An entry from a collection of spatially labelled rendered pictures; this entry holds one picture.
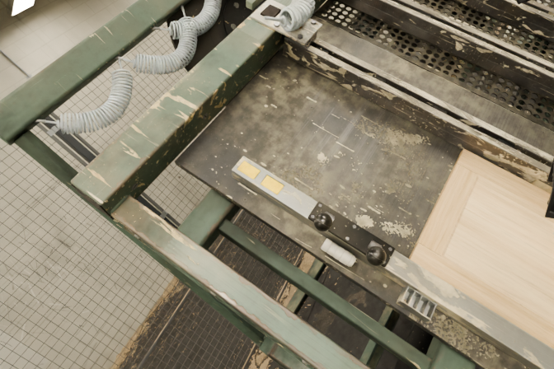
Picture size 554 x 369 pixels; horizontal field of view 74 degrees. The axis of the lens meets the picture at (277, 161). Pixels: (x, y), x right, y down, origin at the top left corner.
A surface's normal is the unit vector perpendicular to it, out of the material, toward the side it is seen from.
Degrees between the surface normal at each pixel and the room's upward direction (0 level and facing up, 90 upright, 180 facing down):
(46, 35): 90
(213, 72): 54
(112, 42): 90
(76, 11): 90
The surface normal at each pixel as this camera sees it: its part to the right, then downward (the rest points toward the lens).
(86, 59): 0.53, -0.10
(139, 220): 0.05, -0.48
